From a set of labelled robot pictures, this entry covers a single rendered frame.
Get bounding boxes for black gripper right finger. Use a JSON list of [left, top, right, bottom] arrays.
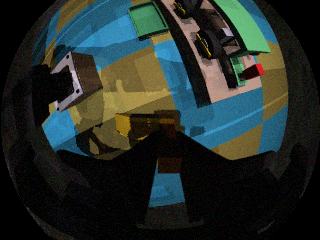
[[176, 131, 276, 224]]

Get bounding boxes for green trolley with black wheels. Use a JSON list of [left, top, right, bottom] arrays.
[[173, 0, 271, 87]]

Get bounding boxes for tan sloped ramp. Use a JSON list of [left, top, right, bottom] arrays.
[[153, 0, 261, 104]]

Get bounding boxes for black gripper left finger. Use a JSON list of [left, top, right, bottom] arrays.
[[56, 131, 159, 225]]

